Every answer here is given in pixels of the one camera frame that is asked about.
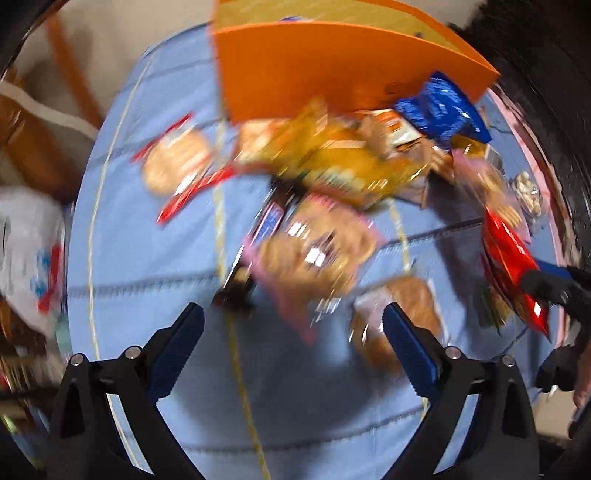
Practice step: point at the brown pastry packet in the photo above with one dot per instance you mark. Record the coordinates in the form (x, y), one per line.
(374, 134)

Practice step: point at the shiny red snack packet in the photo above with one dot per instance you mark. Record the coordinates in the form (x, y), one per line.
(505, 254)

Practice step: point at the red trim biscuit packet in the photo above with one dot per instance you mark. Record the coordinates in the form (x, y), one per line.
(175, 159)

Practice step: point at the carved wooden chair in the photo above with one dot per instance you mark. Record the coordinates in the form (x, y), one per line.
(69, 78)

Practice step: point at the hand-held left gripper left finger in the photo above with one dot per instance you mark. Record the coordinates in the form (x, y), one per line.
(178, 350)

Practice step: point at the orange cardboard box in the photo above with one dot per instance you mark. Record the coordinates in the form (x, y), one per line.
(300, 69)

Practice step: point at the brown cake clear packet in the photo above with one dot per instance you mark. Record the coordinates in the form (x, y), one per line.
(406, 290)

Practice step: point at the small blue snack packet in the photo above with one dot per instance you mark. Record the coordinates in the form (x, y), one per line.
(438, 110)

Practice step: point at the white plastic bag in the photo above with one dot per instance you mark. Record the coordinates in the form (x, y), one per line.
(27, 249)

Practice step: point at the dark sausage packet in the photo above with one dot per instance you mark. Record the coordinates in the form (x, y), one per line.
(265, 221)

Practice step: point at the long yellow cake packet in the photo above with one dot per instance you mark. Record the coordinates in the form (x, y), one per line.
(351, 170)

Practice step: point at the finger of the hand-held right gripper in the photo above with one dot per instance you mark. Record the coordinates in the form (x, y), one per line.
(554, 268)
(540, 282)

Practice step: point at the red bar packet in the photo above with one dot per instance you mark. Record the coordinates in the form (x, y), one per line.
(194, 194)

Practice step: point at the person's right hand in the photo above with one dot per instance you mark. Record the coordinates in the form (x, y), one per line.
(583, 378)

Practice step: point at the white nuts packet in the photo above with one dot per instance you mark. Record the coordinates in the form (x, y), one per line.
(526, 191)

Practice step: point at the dark carved wooden furniture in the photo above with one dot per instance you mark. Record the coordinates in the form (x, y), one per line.
(554, 115)

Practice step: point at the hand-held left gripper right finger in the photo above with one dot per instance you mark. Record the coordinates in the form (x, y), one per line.
(411, 355)

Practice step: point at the blue checked tablecloth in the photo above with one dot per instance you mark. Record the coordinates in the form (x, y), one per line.
(161, 286)

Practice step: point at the pink cookie packet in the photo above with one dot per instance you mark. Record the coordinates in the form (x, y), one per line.
(480, 177)
(318, 249)

